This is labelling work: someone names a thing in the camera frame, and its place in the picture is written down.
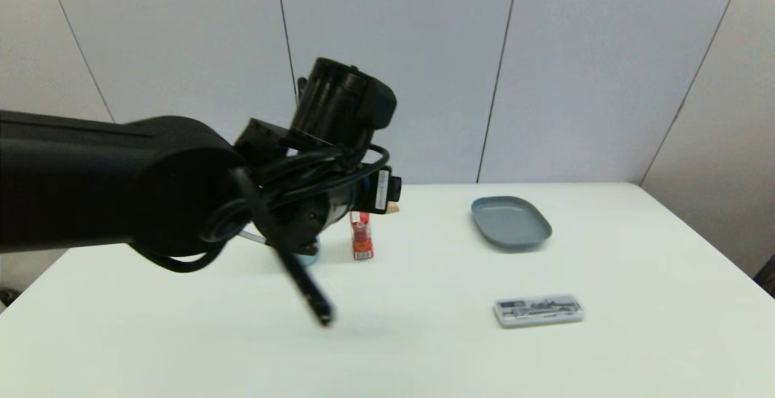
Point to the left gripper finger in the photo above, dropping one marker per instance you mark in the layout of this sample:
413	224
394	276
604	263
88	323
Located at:
394	189

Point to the light blue cup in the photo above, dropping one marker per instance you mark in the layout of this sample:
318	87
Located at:
309	257

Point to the grey-blue oval plate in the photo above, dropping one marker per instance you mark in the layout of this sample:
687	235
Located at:
511	222

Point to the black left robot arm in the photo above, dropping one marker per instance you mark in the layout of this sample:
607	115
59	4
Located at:
121	186

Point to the clear flat tool case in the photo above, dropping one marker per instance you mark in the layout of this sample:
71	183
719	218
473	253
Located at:
539	311

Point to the red snack packet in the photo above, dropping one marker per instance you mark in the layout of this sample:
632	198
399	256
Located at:
361	237

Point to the small beige block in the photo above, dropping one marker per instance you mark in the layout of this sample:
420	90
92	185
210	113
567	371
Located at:
393	208

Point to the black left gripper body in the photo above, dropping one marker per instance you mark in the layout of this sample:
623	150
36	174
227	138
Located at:
339	204

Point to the dark object on floor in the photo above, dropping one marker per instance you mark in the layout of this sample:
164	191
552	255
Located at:
8	297

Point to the dark object beside table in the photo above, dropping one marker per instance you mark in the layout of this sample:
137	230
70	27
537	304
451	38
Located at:
767	277

